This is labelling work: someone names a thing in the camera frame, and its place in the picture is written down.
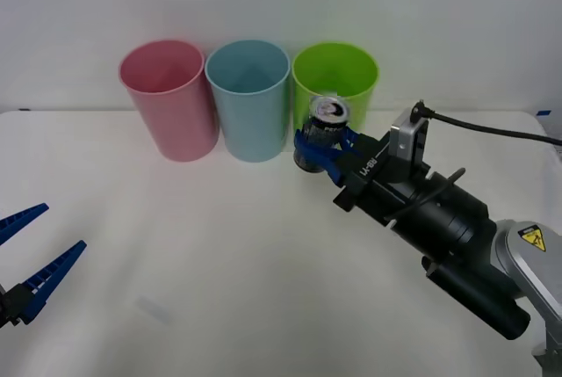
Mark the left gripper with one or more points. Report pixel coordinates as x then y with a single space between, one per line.
4 309

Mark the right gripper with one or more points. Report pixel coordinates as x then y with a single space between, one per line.
368 175

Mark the black drink can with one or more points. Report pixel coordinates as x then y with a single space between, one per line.
326 118

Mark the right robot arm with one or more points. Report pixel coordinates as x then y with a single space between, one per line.
452 219

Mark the green plastic bin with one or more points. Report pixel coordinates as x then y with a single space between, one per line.
347 67

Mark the pale blue plastic bin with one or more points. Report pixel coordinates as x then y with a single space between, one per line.
252 122

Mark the pink plastic bin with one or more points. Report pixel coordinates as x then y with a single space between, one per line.
175 122

